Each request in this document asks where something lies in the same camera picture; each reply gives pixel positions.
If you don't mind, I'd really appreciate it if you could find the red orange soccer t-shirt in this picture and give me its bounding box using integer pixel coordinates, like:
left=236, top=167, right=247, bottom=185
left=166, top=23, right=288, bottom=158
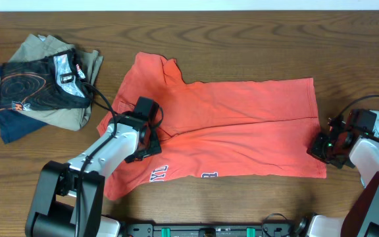
left=105, top=52, right=326, bottom=200

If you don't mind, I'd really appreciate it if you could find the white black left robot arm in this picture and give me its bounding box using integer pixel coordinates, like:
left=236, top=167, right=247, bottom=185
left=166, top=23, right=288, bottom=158
left=25, top=97, right=161, bottom=237

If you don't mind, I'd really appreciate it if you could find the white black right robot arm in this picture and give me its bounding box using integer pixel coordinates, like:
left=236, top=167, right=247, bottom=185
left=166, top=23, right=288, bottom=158
left=306, top=109, right=379, bottom=237

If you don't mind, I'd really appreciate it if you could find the navy folded garment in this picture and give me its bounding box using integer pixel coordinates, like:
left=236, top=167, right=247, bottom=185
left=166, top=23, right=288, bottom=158
left=0, top=66, right=48, bottom=145

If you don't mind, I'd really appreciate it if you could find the khaki folded garment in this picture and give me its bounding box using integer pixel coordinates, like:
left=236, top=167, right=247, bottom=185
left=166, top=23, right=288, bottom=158
left=0, top=34, right=103, bottom=131

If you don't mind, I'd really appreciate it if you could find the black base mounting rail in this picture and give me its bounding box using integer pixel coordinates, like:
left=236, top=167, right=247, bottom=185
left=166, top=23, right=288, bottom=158
left=119, top=221, right=307, bottom=237

